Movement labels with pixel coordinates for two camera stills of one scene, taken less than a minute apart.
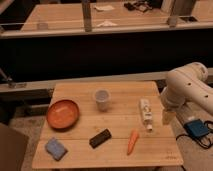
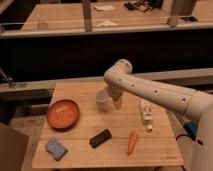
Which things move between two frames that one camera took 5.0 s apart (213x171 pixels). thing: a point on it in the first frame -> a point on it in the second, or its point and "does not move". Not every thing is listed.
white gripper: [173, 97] -> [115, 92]
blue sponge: [55, 149] does not move
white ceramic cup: [102, 98] does not move
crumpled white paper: [107, 23] does not move
